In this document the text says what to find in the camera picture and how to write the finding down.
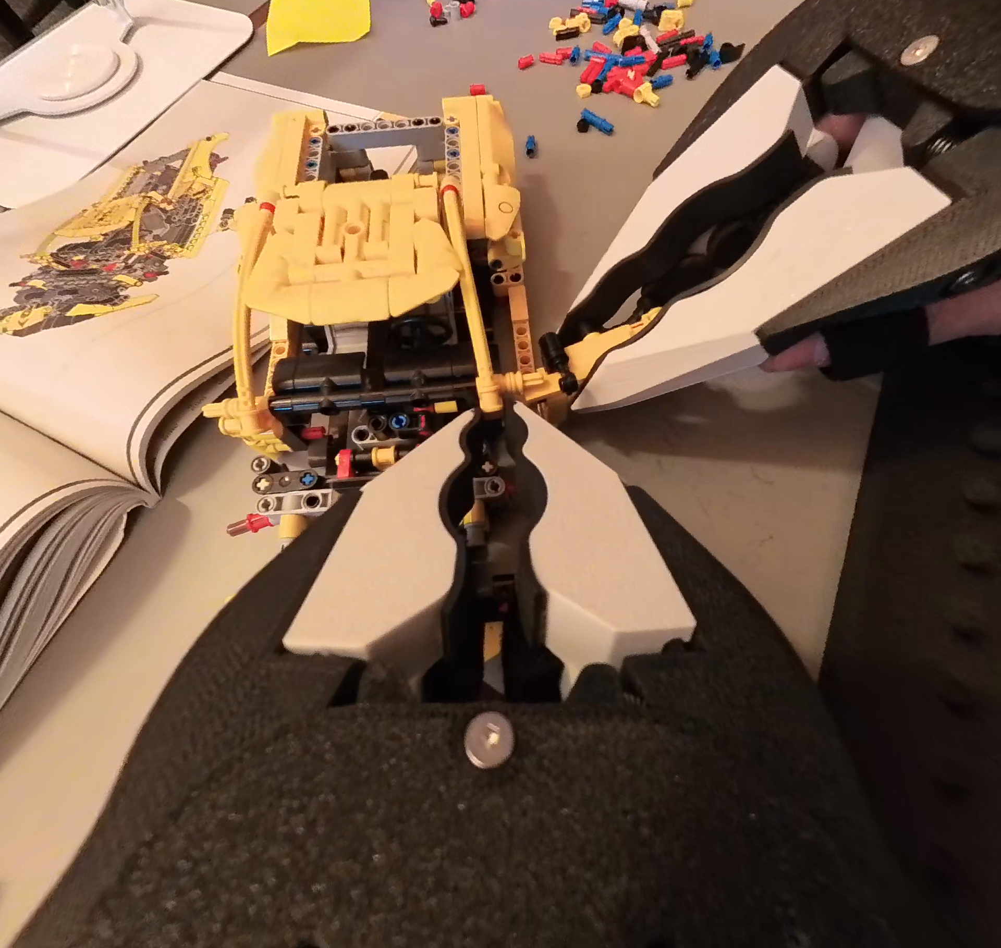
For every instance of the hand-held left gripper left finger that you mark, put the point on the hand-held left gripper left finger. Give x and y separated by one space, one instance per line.
383 573

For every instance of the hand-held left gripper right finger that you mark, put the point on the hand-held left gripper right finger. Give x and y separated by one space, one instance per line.
602 573

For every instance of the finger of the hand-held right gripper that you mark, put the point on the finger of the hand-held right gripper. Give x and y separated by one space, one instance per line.
782 276
728 159

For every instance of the yellow brick car model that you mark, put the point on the yellow brick car model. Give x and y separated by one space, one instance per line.
376 245

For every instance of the person's right hand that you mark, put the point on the person's right hand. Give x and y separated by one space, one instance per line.
962 315

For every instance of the scattered coloured brick pieces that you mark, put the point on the scattered coloured brick pieces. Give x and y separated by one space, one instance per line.
626 57

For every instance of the open instruction booklet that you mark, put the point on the open instruction booklet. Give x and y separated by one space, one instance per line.
94 370

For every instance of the yellow paper sheet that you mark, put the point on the yellow paper sheet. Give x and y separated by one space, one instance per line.
321 21

